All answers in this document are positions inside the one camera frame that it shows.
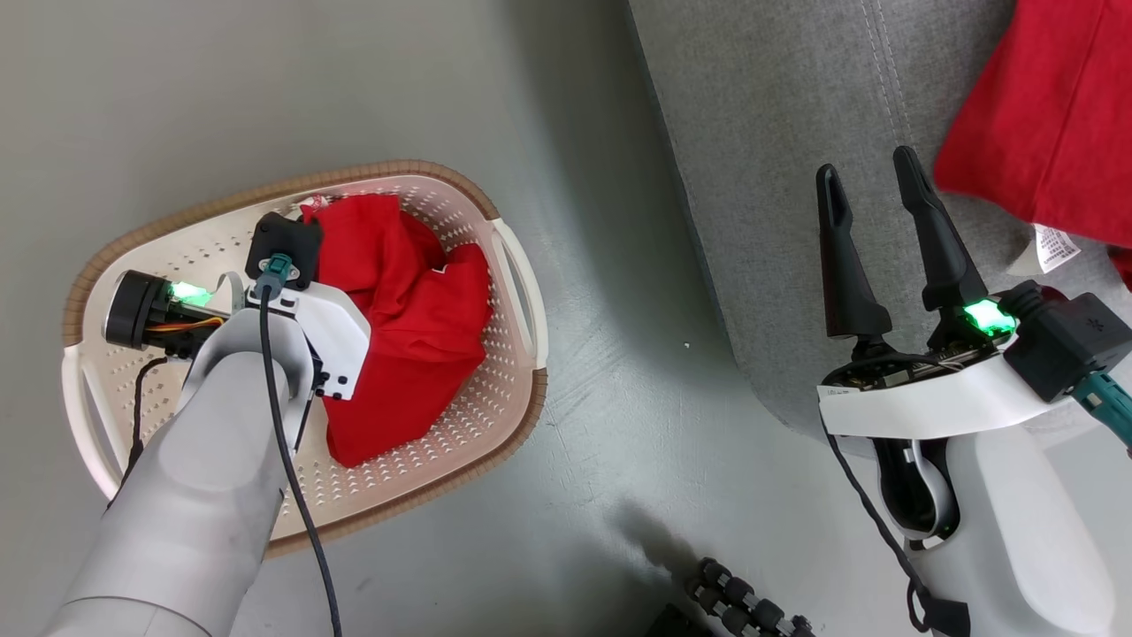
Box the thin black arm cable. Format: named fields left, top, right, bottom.
left=106, top=354, right=169, bottom=510
left=821, top=414, right=971, bottom=637

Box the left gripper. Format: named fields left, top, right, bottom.
left=106, top=270, right=372, bottom=399

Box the red garment with white trim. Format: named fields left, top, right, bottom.
left=301, top=193, right=494, bottom=468
left=933, top=0, right=1132, bottom=293

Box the right camera cable teal connector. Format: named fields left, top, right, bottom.
left=1072, top=372, right=1132, bottom=457

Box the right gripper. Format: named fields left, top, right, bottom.
left=815, top=146, right=1053, bottom=439

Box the cream perforated laundry basket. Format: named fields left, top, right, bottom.
left=60, top=159, right=549, bottom=560

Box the left camera cable teal connector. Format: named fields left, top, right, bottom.
left=255, top=255, right=344, bottom=637

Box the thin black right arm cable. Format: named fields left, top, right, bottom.
left=821, top=414, right=971, bottom=637

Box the camera cable teal connector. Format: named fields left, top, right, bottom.
left=255, top=255, right=344, bottom=637
left=1072, top=372, right=1132, bottom=457

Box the grey fabric sofa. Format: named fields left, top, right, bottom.
left=626, top=0, right=1132, bottom=443

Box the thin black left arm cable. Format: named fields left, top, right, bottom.
left=106, top=354, right=169, bottom=510

